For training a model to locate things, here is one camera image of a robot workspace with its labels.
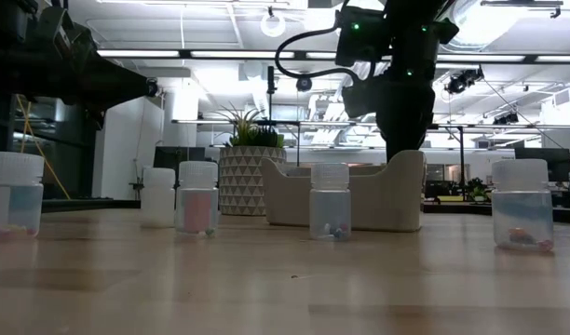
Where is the spiky green artificial plant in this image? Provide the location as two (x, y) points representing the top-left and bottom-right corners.
(214, 103), (268, 148)

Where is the white ring ceiling lamp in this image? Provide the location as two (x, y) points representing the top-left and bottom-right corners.
(259, 10), (287, 39)

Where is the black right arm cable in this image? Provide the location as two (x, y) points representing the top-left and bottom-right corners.
(274, 25), (363, 87)

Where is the white triangle-patterned plant pot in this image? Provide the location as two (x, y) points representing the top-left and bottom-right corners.
(218, 145), (288, 217)

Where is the white plastic basket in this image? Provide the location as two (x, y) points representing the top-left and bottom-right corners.
(260, 149), (427, 234)

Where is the black pole-mounted camera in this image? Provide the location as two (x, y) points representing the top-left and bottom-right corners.
(265, 64), (278, 123)

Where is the opaque white pill bottle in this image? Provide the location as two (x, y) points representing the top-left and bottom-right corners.
(140, 167), (177, 229)

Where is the green artificial succulent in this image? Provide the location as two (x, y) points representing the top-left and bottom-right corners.
(252, 125), (287, 150)

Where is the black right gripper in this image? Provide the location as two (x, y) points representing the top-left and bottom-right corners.
(375, 76), (437, 163)

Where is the black ceiling track spotlight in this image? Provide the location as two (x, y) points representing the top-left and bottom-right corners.
(443, 66), (485, 96)

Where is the clear pill bottle white cap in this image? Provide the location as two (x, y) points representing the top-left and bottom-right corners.
(308, 162), (353, 243)
(174, 160), (221, 239)
(491, 158), (555, 254)
(0, 151), (46, 241)

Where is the black computer monitor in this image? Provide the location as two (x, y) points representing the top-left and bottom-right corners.
(513, 147), (570, 183)
(153, 145), (207, 183)

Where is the small green desk plant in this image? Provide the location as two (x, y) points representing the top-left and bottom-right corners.
(465, 177), (492, 203)

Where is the yellow cable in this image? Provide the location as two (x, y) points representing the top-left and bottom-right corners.
(14, 94), (73, 201)

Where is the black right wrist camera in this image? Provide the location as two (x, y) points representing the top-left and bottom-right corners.
(342, 82), (384, 119)

